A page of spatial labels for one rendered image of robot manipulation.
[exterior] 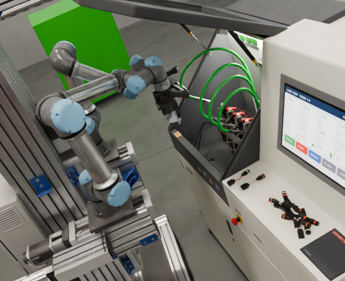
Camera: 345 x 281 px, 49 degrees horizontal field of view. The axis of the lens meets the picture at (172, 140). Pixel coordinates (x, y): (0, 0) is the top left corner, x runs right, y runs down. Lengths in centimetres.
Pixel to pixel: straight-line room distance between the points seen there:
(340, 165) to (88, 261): 114
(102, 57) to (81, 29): 44
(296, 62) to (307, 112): 19
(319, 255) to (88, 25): 418
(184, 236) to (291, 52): 187
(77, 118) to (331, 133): 91
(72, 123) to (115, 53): 384
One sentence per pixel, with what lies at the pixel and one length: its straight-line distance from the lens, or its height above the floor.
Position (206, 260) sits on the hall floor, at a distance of 283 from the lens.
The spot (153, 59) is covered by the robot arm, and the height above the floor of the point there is 160.
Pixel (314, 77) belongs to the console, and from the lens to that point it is 146.
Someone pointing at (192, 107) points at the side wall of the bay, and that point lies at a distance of 238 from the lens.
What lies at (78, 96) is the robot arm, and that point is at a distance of 161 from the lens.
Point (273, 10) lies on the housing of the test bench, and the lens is 212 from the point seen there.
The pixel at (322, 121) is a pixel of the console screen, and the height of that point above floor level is 134.
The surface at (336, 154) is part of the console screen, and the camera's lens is 146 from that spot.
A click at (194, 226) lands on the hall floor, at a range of 305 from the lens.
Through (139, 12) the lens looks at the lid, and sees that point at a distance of 139.
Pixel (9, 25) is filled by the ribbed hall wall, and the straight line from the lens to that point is 842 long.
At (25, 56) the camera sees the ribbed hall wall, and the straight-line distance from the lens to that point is 855.
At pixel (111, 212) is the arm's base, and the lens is 182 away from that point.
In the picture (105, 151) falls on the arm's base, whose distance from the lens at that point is 225.
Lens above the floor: 219
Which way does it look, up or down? 33 degrees down
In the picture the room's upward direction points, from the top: 21 degrees counter-clockwise
